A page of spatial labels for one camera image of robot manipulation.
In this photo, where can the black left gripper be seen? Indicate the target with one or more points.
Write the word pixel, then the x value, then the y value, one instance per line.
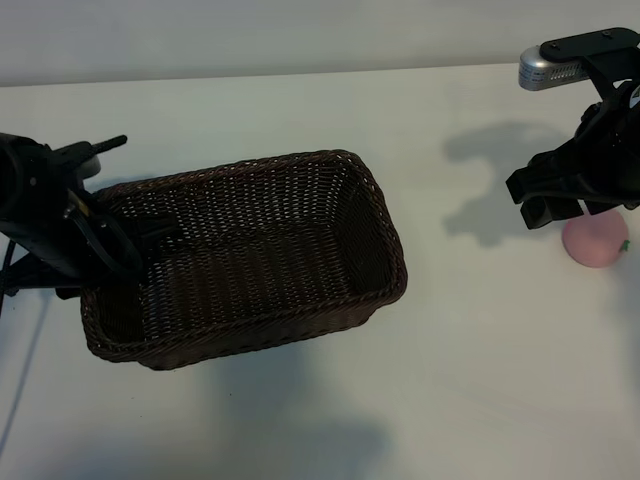
pixel 65 240

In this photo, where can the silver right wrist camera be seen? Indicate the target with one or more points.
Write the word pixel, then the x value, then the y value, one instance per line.
pixel 542 72

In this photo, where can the pink peach with green leaf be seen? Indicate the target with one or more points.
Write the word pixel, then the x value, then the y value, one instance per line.
pixel 595 245

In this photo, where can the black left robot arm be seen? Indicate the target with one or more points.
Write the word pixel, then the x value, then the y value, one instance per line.
pixel 15 175

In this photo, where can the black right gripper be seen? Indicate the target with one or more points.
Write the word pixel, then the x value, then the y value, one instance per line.
pixel 610 160

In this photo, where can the dark brown wicker basket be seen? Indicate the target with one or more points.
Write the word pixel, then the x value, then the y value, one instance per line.
pixel 260 260

